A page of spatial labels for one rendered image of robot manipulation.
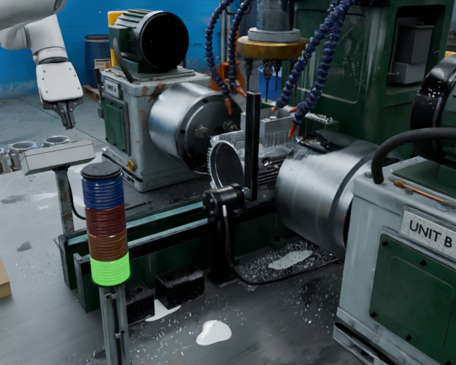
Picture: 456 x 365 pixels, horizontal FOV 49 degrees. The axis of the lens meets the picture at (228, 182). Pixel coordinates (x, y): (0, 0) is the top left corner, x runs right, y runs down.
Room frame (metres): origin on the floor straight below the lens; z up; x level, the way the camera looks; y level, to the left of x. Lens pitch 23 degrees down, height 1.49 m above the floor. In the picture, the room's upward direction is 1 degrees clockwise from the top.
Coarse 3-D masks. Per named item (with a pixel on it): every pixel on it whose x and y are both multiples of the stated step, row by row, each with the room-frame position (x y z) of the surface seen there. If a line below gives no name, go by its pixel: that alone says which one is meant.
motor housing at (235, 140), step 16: (224, 144) 1.24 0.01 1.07; (240, 144) 1.16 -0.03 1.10; (288, 144) 1.23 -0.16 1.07; (208, 160) 1.25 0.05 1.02; (224, 160) 1.26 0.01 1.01; (240, 160) 1.13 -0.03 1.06; (272, 160) 1.16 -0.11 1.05; (224, 176) 1.25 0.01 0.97; (240, 176) 1.27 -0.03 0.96; (272, 176) 1.14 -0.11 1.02; (272, 192) 1.16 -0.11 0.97
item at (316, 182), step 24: (312, 144) 1.00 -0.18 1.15; (336, 144) 0.97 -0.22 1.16; (360, 144) 0.96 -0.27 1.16; (288, 168) 0.98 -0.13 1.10; (312, 168) 0.94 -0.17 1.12; (336, 168) 0.90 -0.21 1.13; (360, 168) 0.89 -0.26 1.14; (288, 192) 0.95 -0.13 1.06; (312, 192) 0.90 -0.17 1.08; (336, 192) 0.86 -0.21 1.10; (288, 216) 0.95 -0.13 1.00; (312, 216) 0.89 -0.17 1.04; (336, 216) 0.86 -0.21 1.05; (312, 240) 0.93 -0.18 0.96; (336, 240) 0.86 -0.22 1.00
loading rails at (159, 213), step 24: (144, 216) 1.11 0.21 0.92; (168, 216) 1.11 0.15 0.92; (192, 216) 1.15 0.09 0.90; (240, 216) 1.12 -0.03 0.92; (264, 216) 1.16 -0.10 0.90; (72, 240) 0.98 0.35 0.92; (144, 240) 0.97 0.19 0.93; (168, 240) 0.99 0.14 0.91; (192, 240) 1.03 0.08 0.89; (240, 240) 1.12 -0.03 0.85; (264, 240) 1.16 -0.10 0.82; (72, 264) 0.96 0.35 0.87; (144, 264) 0.96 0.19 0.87; (168, 264) 0.99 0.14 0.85; (72, 288) 0.96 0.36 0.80; (96, 288) 0.89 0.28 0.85
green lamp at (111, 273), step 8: (128, 256) 0.68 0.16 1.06; (96, 264) 0.65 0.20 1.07; (104, 264) 0.65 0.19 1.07; (112, 264) 0.65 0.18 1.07; (120, 264) 0.66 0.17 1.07; (128, 264) 0.67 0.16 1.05; (96, 272) 0.65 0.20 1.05; (104, 272) 0.65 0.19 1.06; (112, 272) 0.65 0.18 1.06; (120, 272) 0.65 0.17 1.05; (128, 272) 0.67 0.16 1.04; (96, 280) 0.65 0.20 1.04; (104, 280) 0.65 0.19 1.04; (112, 280) 0.65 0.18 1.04; (120, 280) 0.65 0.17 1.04
